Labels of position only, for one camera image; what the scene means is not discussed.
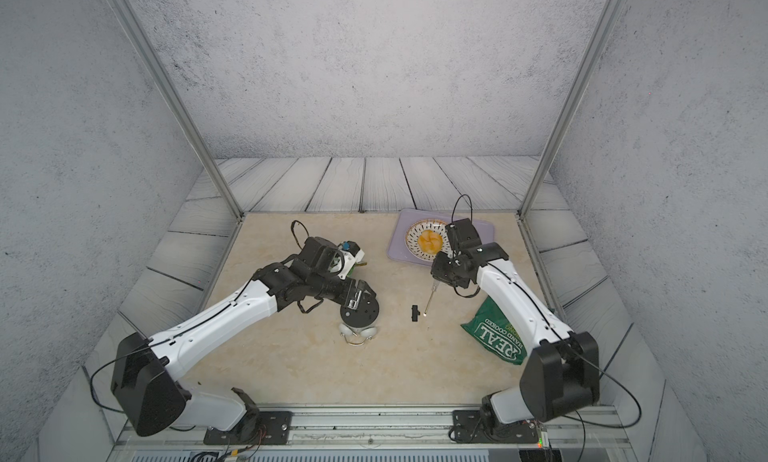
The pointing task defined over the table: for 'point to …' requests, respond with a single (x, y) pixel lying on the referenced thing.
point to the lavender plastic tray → (398, 248)
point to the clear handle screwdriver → (434, 288)
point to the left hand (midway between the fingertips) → (370, 293)
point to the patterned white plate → (425, 238)
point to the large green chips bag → (490, 327)
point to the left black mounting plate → (254, 428)
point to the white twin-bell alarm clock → (359, 326)
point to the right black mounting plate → (468, 427)
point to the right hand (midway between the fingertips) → (436, 272)
